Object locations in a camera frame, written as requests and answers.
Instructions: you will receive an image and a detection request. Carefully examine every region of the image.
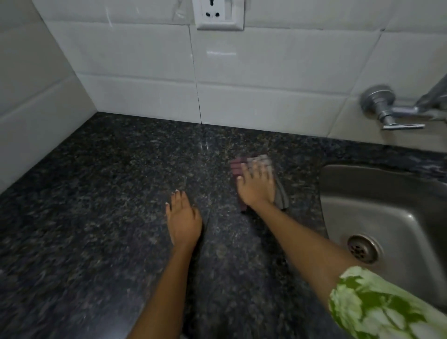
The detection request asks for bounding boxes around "person's left hand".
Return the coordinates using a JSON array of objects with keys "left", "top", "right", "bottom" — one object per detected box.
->
[{"left": 165, "top": 190, "right": 203, "bottom": 249}]

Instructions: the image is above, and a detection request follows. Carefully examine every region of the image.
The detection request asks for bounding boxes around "grey maroon cleaning cloth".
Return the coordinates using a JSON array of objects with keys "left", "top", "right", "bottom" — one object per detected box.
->
[{"left": 230, "top": 155, "right": 291, "bottom": 214}]

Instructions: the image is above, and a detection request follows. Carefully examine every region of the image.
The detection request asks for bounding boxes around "metal wall tap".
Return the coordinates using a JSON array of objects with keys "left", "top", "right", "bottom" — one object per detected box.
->
[{"left": 360, "top": 72, "right": 447, "bottom": 130}]

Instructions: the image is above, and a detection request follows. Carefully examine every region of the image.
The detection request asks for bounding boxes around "person's left forearm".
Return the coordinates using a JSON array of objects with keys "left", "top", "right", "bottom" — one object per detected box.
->
[{"left": 127, "top": 241, "right": 198, "bottom": 339}]

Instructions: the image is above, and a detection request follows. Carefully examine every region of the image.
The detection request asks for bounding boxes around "stainless steel sink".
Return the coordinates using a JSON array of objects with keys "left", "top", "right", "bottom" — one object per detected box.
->
[{"left": 318, "top": 163, "right": 447, "bottom": 307}]

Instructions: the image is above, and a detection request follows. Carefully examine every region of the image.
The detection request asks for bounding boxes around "green white patterned sleeve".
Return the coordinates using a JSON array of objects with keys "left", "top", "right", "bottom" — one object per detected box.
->
[{"left": 328, "top": 266, "right": 447, "bottom": 339}]

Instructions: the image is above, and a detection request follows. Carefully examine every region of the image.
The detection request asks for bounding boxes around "metal sink drain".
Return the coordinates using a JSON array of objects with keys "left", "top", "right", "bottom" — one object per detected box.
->
[{"left": 347, "top": 234, "right": 381, "bottom": 264}]

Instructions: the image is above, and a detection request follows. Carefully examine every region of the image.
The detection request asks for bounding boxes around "person's right hand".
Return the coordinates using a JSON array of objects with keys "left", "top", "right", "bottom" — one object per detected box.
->
[{"left": 236, "top": 161, "right": 276, "bottom": 208}]

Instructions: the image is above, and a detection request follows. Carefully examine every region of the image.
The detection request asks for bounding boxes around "person's right forearm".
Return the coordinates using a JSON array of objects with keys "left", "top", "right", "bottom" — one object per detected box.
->
[{"left": 249, "top": 200, "right": 355, "bottom": 311}]

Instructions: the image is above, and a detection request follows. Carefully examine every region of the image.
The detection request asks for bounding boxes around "white wall power socket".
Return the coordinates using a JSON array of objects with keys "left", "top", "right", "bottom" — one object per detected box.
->
[{"left": 192, "top": 0, "right": 244, "bottom": 31}]

